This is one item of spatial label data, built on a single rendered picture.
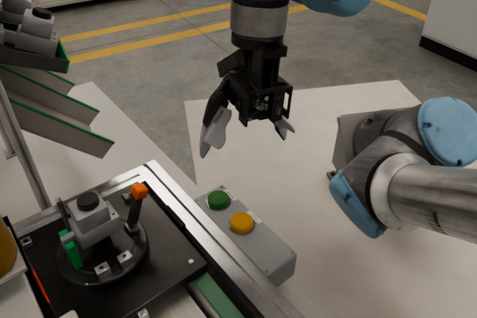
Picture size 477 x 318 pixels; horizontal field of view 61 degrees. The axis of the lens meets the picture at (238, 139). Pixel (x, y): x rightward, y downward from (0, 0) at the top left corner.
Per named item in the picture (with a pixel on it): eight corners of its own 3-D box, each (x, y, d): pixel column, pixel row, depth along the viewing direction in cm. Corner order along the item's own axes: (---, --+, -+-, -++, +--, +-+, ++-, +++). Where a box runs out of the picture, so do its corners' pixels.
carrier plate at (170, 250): (139, 187, 80) (138, 179, 78) (209, 270, 65) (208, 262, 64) (11, 250, 68) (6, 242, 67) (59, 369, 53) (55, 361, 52)
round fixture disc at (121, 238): (125, 207, 73) (123, 199, 72) (165, 258, 64) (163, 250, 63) (47, 246, 66) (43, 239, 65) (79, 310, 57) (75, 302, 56)
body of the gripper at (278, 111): (243, 132, 56) (248, 49, 50) (218, 104, 63) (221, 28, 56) (289, 122, 59) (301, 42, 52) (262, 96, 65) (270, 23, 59)
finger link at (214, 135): (197, 168, 58) (234, 117, 56) (184, 147, 63) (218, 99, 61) (214, 174, 60) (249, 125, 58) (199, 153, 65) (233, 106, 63)
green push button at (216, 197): (220, 194, 78) (220, 186, 77) (233, 206, 76) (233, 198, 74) (203, 203, 76) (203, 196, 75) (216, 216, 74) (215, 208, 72)
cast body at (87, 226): (111, 212, 65) (102, 180, 60) (123, 229, 62) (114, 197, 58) (58, 238, 61) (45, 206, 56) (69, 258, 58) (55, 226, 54)
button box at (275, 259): (223, 204, 83) (222, 182, 79) (294, 275, 70) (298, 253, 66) (194, 220, 80) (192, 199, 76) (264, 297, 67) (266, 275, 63)
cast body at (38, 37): (55, 49, 74) (63, 12, 71) (55, 57, 70) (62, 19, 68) (3, 36, 70) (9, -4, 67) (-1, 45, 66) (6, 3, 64)
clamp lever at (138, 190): (134, 220, 67) (143, 182, 64) (140, 227, 66) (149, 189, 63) (113, 224, 65) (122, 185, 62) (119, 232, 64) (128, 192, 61)
